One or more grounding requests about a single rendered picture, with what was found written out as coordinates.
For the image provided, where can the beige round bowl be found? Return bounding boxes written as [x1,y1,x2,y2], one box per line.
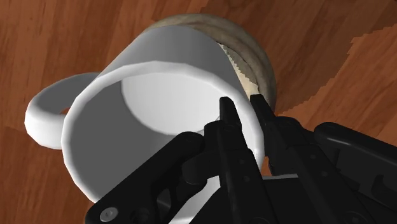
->
[141,13,278,113]

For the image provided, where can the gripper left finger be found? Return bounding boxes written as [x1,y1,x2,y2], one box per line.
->
[85,96,279,224]

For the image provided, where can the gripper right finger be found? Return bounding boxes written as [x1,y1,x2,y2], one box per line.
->
[249,94,397,224]

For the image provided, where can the white mug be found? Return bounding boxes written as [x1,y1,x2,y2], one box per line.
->
[24,24,265,224]

